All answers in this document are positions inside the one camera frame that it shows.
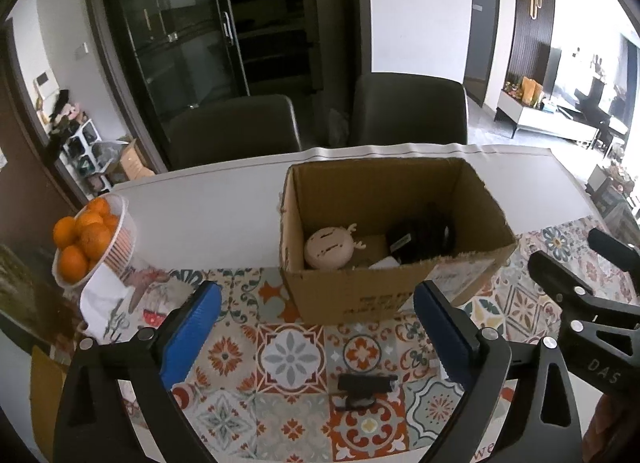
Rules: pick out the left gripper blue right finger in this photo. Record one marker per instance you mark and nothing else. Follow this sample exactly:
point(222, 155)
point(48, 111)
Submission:
point(542, 424)

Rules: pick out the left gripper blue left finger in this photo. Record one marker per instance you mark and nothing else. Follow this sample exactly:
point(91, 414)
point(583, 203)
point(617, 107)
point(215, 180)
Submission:
point(92, 424)

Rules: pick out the white cube charger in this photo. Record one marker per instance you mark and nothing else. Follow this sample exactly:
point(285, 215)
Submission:
point(388, 262)

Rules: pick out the pink round deer toy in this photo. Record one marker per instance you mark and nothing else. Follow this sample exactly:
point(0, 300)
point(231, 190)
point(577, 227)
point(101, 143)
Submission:
point(331, 248)

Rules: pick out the person's right hand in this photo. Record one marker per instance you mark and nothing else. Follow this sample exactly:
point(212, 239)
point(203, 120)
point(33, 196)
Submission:
point(613, 432)

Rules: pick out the woven straw box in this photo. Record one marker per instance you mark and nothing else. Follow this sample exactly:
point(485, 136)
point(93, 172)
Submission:
point(47, 378)

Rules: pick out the small black adapter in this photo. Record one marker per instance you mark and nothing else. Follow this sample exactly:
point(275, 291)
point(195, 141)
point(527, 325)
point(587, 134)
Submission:
point(359, 392)

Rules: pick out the patterned tissue pouch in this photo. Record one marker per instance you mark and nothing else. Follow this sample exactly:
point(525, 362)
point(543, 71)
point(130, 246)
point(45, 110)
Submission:
point(113, 309)

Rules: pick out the glass vase with dried flowers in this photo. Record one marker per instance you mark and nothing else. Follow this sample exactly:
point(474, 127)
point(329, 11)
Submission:
point(35, 314)

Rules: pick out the patterned table runner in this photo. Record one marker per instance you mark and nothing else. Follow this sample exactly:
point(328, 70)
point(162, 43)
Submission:
point(261, 386)

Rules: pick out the white basket of oranges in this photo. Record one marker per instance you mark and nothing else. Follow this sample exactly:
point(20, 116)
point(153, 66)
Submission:
point(102, 234)

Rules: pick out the white tv console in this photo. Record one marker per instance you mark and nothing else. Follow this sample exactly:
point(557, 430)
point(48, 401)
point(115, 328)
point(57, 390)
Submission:
point(560, 123)

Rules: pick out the small cardboard box on floor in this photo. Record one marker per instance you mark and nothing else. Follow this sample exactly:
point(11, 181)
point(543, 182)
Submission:
point(129, 167)

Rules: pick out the right dark dining chair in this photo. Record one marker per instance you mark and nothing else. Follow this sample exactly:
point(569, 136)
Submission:
point(395, 108)

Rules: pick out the dark dining chair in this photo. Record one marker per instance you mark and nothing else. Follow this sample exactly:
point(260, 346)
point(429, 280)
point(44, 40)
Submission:
point(395, 108)
point(233, 129)

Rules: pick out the white shoe rack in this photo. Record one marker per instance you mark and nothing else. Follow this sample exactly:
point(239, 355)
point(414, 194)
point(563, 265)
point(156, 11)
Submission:
point(86, 159)

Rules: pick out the left dark dining chair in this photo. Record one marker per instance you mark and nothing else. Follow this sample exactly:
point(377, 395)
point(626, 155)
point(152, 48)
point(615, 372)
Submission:
point(233, 129)

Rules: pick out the dark hallway door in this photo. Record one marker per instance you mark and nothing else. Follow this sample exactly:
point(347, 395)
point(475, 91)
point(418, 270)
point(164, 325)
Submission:
point(481, 48)

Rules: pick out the dark glass cabinet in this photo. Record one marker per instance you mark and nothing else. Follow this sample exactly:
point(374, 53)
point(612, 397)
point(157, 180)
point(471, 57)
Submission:
point(166, 57)

